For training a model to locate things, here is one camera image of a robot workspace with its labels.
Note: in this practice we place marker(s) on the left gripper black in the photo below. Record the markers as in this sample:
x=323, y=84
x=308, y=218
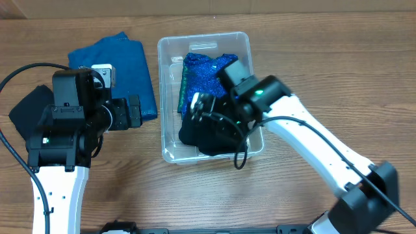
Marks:
x=124, y=121

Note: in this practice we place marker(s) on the black cloth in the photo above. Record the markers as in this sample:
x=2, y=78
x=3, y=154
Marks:
x=34, y=109
x=190, y=131
x=217, y=137

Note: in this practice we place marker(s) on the blue green sequin cloth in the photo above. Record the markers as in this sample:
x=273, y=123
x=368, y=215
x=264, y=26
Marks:
x=199, y=74

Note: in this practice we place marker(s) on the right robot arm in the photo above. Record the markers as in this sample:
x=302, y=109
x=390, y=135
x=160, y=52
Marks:
x=366, y=194

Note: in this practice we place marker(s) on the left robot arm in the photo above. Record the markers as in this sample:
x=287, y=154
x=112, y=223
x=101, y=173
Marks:
x=70, y=134

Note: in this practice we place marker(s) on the folded blue denim cloth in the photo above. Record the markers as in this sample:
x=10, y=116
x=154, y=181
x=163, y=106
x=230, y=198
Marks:
x=132, y=79

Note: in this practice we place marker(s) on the clear plastic storage bin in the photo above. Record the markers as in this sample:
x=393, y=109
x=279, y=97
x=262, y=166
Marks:
x=171, y=52

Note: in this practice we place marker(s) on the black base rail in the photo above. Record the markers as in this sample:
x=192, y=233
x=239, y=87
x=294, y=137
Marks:
x=221, y=230

